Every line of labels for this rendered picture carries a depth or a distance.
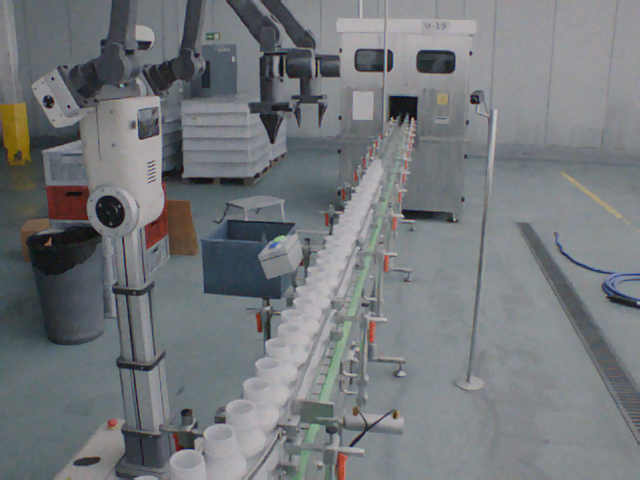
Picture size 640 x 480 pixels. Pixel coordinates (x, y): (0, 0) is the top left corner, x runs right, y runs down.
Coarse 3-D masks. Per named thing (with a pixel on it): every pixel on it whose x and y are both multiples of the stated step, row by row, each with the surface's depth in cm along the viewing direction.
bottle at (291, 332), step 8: (280, 328) 97; (288, 328) 98; (296, 328) 97; (280, 336) 95; (288, 336) 94; (296, 336) 95; (296, 344) 95; (296, 352) 95; (304, 352) 97; (296, 360) 95; (304, 360) 96; (296, 368) 95; (304, 384) 97; (304, 392) 97
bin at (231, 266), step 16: (224, 224) 249; (240, 224) 251; (256, 224) 250; (272, 224) 249; (288, 224) 247; (208, 240) 222; (224, 240) 221; (240, 240) 253; (256, 240) 252; (272, 240) 251; (208, 256) 224; (224, 256) 223; (240, 256) 222; (256, 256) 221; (208, 272) 226; (224, 272) 225; (240, 272) 224; (256, 272) 223; (208, 288) 228; (224, 288) 227; (240, 288) 226; (256, 288) 225; (272, 288) 223; (288, 288) 235
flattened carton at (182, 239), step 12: (168, 204) 496; (180, 204) 494; (168, 216) 502; (180, 216) 500; (168, 228) 507; (180, 228) 506; (192, 228) 504; (168, 240) 512; (180, 240) 511; (192, 240) 509; (180, 252) 516; (192, 252) 514
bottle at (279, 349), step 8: (272, 344) 92; (280, 344) 92; (288, 344) 90; (272, 352) 89; (280, 352) 89; (288, 352) 90; (280, 360) 89; (288, 360) 90; (288, 368) 90; (288, 376) 89; (296, 376) 91; (288, 384) 90; (296, 384) 91
